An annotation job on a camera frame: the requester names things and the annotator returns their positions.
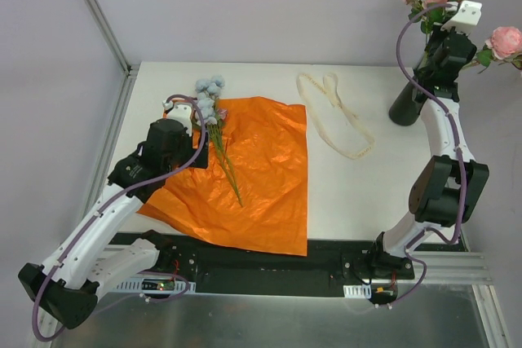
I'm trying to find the artificial flower bunch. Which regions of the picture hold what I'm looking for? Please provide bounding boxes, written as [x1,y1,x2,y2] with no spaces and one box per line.
[192,75,244,207]

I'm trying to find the orange paper flower wrapping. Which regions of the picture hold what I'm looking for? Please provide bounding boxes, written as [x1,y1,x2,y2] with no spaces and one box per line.
[139,97,308,256]

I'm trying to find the cream printed ribbon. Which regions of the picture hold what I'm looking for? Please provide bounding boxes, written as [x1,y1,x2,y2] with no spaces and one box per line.
[296,73,375,161]

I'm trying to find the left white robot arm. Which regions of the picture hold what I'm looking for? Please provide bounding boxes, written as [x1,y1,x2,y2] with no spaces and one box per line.
[18,118,208,329]

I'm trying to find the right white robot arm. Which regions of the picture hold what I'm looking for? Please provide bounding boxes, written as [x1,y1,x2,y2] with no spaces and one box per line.
[365,28,489,279]

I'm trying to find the dark cylindrical vase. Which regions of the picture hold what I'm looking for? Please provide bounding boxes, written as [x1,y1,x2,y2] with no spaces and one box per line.
[388,81,428,126]

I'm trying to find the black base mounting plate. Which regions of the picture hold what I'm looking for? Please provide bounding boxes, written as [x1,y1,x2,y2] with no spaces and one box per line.
[117,232,470,296]

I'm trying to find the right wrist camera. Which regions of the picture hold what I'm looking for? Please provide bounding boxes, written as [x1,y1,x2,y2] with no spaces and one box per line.
[441,0,482,35]

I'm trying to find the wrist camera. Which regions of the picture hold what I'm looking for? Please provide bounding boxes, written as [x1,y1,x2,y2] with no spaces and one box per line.
[162,100,194,136]
[441,0,482,35]

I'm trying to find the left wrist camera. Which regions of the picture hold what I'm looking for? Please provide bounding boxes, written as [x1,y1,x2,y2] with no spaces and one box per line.
[162,100,194,136]

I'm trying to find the left aluminium frame post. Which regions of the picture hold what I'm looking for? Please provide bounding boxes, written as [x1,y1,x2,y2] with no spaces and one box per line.
[84,0,133,77]

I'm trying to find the left white cable duct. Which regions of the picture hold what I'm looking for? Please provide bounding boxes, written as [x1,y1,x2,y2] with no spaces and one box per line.
[112,276,196,295]

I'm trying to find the white cable duct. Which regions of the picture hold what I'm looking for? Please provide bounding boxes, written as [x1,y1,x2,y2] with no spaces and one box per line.
[343,284,372,300]
[112,276,196,295]

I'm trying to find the right white cable duct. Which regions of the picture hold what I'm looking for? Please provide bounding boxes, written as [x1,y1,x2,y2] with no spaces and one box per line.
[343,284,372,300]

